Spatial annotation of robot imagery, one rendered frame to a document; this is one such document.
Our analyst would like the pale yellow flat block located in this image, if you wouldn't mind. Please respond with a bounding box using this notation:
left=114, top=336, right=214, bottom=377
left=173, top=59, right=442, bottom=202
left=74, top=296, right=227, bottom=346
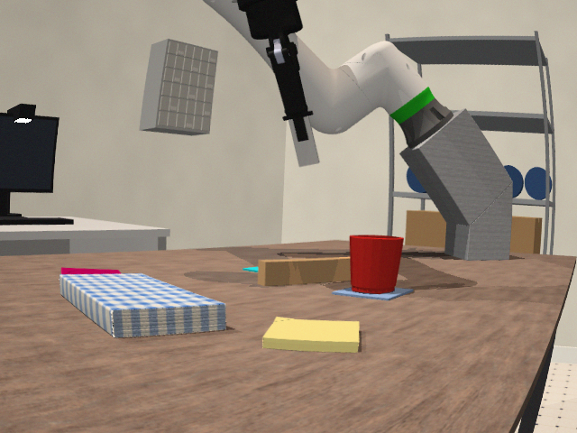
left=262, top=317, right=359, bottom=353

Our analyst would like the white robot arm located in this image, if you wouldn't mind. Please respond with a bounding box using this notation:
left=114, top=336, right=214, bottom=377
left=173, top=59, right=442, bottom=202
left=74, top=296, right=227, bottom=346
left=203, top=0, right=453, bottom=149

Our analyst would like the red cup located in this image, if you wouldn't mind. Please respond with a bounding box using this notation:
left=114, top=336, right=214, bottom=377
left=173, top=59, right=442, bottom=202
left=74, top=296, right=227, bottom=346
left=349, top=235, right=404, bottom=294

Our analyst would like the magenta square coaster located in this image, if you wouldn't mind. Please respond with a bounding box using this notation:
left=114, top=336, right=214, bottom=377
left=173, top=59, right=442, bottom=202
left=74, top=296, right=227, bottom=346
left=61, top=268, right=120, bottom=274

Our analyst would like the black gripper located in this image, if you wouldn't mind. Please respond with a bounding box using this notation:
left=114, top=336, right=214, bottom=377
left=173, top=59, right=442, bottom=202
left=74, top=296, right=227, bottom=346
left=245, top=0, right=320, bottom=167

